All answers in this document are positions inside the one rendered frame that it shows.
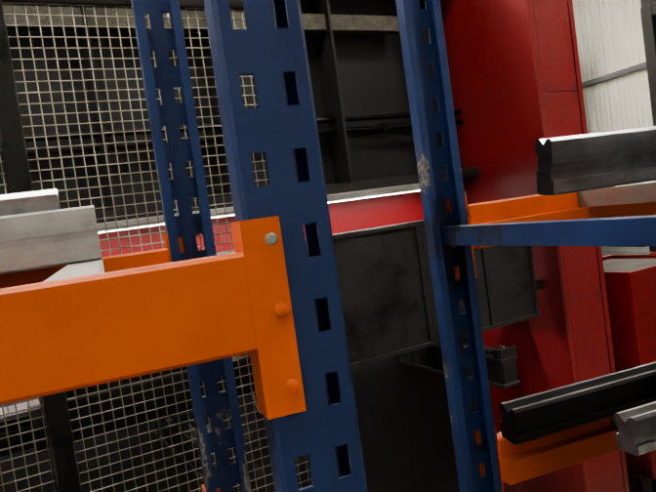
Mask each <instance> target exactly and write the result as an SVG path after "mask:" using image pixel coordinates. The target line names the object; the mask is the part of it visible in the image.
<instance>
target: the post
mask: <svg viewBox="0 0 656 492"><path fill-rule="evenodd" d="M0 150H2V151H1V156H2V161H4V163H3V168H4V173H6V174H5V180H6V184H7V191H8V194H10V193H19V192H28V191H33V188H32V182H31V177H30V170H29V164H28V158H27V152H26V146H25V140H24V133H23V127H22V122H21V111H20V105H19V98H18V92H17V86H16V80H15V74H14V69H13V62H12V56H11V50H10V44H9V38H8V32H7V26H6V20H5V14H4V8H3V2H2V1H1V0H0ZM41 399H42V405H44V406H43V412H44V416H45V417H44V418H45V424H46V430H47V435H48V437H49V438H48V441H49V447H50V448H51V449H50V453H51V459H53V460H52V465H53V470H54V478H55V483H56V489H57V491H58V492H82V489H81V483H80V477H79V471H78V465H77V459H76V453H75V447H74V441H73V435H72V428H71V422H70V417H69V411H68V405H67V399H66V392H65V391H64V392H59V393H54V394H49V395H45V396H41Z"/></svg>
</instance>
